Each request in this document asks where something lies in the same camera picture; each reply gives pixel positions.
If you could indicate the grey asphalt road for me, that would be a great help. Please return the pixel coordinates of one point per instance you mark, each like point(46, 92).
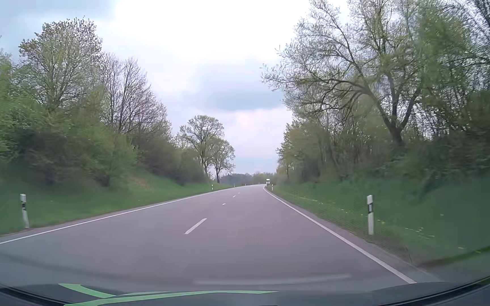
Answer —
point(245, 238)

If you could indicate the road markings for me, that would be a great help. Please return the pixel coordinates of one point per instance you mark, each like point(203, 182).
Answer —
point(347, 241)

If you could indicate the car's own bonnet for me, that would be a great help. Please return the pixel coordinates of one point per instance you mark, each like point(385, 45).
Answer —
point(236, 297)

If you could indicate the row of trees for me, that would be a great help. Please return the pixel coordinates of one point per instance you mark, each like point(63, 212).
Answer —
point(398, 97)
point(70, 114)

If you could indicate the grass verge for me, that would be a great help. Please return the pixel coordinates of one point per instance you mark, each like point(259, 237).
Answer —
point(432, 212)
point(70, 202)

